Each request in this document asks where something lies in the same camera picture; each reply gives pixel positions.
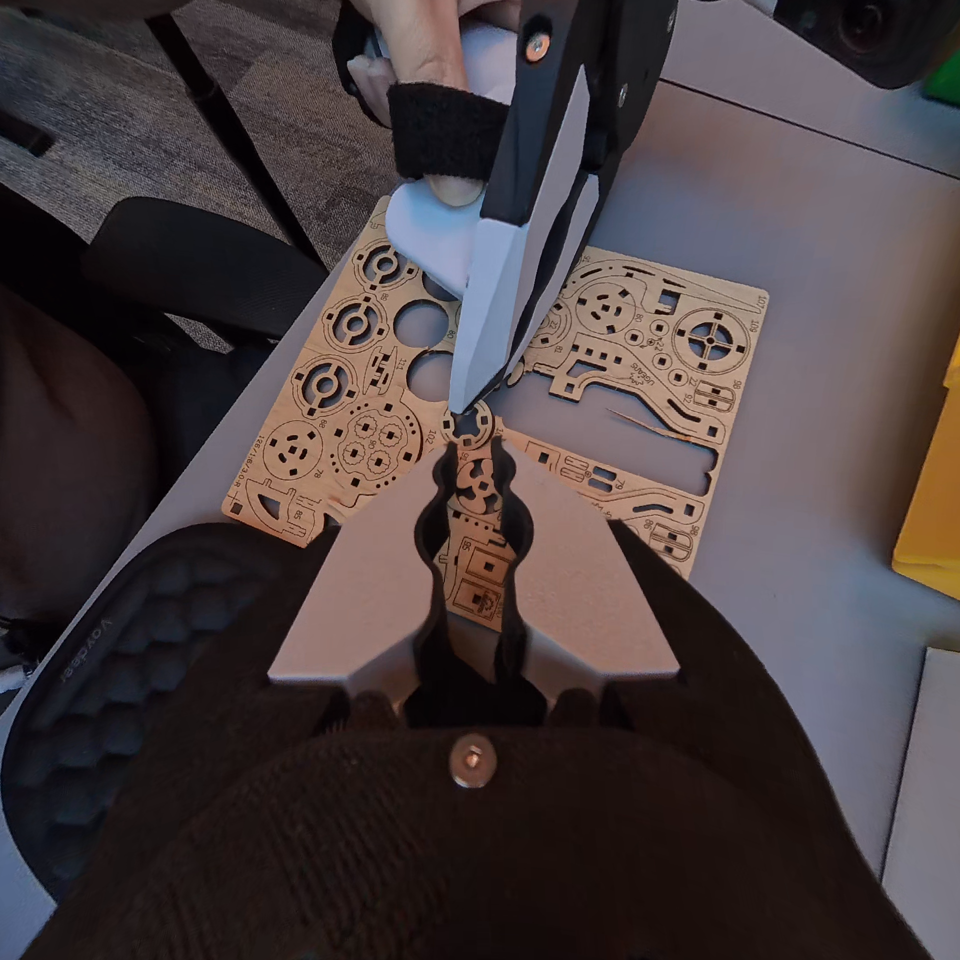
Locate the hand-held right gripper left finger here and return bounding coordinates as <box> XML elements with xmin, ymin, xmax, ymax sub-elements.
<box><xmin>267</xmin><ymin>441</ymin><xmax>462</xmax><ymax>727</ymax></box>

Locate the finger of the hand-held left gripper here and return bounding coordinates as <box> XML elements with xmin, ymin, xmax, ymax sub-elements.
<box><xmin>480</xmin><ymin>174</ymin><xmax>603</xmax><ymax>400</ymax></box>
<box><xmin>448</xmin><ymin>66</ymin><xmax>594</xmax><ymax>412</ymax></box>

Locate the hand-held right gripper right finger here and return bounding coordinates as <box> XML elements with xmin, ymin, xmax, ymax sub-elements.
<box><xmin>489</xmin><ymin>439</ymin><xmax>682</xmax><ymax>726</ymax></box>

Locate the laser-cut wooden puzzle sheet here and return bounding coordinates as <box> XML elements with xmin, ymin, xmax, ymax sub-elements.
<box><xmin>221</xmin><ymin>196</ymin><xmax>771</xmax><ymax>624</ymax></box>

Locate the grey desk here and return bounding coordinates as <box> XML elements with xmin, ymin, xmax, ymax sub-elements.
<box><xmin>0</xmin><ymin>78</ymin><xmax>960</xmax><ymax>960</ymax></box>
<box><xmin>652</xmin><ymin>0</ymin><xmax>960</xmax><ymax>181</ymax></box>

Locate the black wrist rest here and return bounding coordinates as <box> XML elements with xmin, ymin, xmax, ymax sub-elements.
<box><xmin>0</xmin><ymin>521</ymin><xmax>342</xmax><ymax>905</ymax></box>

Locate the black metal leg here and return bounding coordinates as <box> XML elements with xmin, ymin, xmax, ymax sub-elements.
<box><xmin>146</xmin><ymin>11</ymin><xmax>324</xmax><ymax>264</ymax></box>

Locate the person's dark shirt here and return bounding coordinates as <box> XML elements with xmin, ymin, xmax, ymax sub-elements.
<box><xmin>0</xmin><ymin>285</ymin><xmax>159</xmax><ymax>624</ymax></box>

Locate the yellow storage bin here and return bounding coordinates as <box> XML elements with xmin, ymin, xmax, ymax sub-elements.
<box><xmin>891</xmin><ymin>352</ymin><xmax>960</xmax><ymax>601</ymax></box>

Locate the white tray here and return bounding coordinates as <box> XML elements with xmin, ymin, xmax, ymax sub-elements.
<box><xmin>879</xmin><ymin>646</ymin><xmax>960</xmax><ymax>918</ymax></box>

